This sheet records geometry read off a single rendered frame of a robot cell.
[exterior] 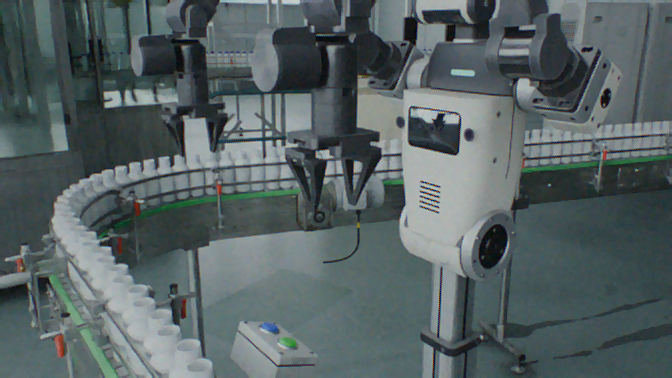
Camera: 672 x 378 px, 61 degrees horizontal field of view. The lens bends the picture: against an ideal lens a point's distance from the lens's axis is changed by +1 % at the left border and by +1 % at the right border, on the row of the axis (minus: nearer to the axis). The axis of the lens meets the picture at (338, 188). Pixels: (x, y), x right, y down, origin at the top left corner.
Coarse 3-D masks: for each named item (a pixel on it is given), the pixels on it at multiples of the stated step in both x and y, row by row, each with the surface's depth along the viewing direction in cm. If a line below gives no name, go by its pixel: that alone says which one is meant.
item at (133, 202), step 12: (600, 156) 267; (216, 168) 214; (600, 168) 268; (216, 180) 209; (600, 180) 269; (120, 192) 186; (132, 192) 184; (516, 192) 258; (132, 204) 184; (132, 216) 186; (132, 252) 192
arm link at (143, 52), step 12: (192, 12) 97; (204, 12) 98; (192, 24) 97; (204, 24) 98; (144, 36) 96; (156, 36) 97; (168, 36) 97; (180, 36) 98; (192, 36) 98; (204, 36) 99; (132, 48) 98; (144, 48) 96; (156, 48) 97; (168, 48) 98; (132, 60) 99; (144, 60) 95; (156, 60) 96; (168, 60) 98; (144, 72) 97; (156, 72) 98; (168, 72) 99
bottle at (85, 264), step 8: (88, 240) 126; (96, 240) 126; (88, 248) 123; (96, 248) 124; (88, 256) 124; (80, 264) 124; (88, 264) 124; (88, 272) 124; (80, 280) 125; (88, 280) 124; (88, 288) 125; (88, 296) 125; (88, 304) 126; (88, 312) 126
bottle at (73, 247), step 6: (72, 228) 135; (78, 228) 136; (84, 228) 135; (72, 234) 133; (78, 234) 133; (72, 240) 133; (78, 240) 133; (72, 246) 133; (78, 246) 133; (72, 252) 133; (72, 258) 133; (72, 270) 134; (72, 276) 135; (78, 276) 134; (78, 282) 135; (72, 288) 136; (78, 288) 135
